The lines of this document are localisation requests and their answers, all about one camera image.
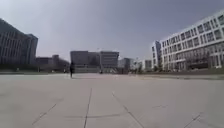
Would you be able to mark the white building with windows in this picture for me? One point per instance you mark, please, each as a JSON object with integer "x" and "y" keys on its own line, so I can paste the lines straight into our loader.
{"x": 193, "y": 46}

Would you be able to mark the grey layered block building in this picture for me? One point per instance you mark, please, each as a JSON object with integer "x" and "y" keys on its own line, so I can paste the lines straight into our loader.
{"x": 100, "y": 59}

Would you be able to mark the dark grey tall building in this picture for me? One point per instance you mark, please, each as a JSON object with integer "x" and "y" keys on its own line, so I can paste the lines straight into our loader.
{"x": 15, "y": 46}

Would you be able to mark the person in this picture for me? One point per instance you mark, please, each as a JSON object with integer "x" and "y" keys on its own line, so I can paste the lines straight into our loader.
{"x": 71, "y": 68}

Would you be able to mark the grey paved plaza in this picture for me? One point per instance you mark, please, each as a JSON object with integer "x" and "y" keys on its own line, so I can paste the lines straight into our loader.
{"x": 100, "y": 100}

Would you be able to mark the low dark building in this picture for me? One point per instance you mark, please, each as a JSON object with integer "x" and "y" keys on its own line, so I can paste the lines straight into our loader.
{"x": 50, "y": 62}

